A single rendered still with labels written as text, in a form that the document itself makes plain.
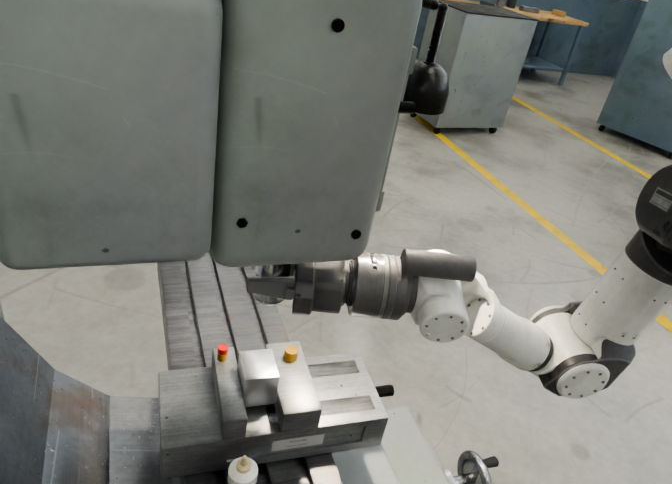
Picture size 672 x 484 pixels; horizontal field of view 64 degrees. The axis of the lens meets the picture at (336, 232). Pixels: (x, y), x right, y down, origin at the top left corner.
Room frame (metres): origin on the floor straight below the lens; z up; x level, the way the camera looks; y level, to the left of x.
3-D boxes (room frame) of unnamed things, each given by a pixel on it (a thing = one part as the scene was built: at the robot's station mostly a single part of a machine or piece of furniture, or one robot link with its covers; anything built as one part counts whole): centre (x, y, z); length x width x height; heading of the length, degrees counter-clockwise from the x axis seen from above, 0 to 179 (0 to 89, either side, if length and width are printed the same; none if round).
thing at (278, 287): (0.56, 0.07, 1.23); 0.06 x 0.02 x 0.03; 97
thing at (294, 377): (0.62, 0.03, 1.01); 0.15 x 0.06 x 0.04; 22
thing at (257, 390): (0.60, 0.08, 1.03); 0.06 x 0.05 x 0.06; 22
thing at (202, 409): (0.61, 0.05, 0.97); 0.35 x 0.15 x 0.11; 112
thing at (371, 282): (0.60, -0.02, 1.23); 0.13 x 0.12 x 0.10; 7
